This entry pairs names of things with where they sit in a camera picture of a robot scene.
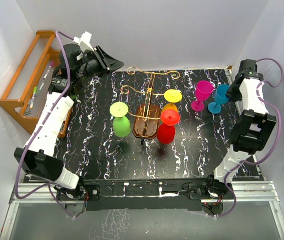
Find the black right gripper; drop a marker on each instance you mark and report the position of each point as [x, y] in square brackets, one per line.
[234, 97]

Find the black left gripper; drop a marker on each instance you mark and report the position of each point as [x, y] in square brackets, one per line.
[107, 64]

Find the blue plastic wine glass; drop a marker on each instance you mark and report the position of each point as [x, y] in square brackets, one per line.
[220, 98]

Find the magenta plastic wine glass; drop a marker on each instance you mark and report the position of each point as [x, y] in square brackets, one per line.
[202, 92]

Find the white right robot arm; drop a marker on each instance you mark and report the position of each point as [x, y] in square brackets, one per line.
[253, 127]

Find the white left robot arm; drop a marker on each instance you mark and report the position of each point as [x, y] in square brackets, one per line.
[36, 157]

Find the green plastic wine glass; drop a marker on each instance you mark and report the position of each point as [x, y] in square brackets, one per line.
[121, 124]

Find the orange plastic wine glass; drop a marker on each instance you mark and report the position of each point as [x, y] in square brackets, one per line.
[172, 96]

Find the red plastic wine glass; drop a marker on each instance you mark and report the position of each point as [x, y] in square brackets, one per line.
[166, 131]

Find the orange wooden shelf rack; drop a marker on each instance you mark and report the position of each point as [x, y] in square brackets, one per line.
[29, 74]

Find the purple capped marker pen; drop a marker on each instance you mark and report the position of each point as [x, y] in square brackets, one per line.
[48, 70]

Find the green capped marker pen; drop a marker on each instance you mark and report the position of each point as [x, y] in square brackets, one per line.
[35, 90]

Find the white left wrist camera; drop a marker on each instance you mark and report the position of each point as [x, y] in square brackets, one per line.
[84, 41]

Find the gold wire wine glass rack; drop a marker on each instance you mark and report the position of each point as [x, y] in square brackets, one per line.
[147, 116]

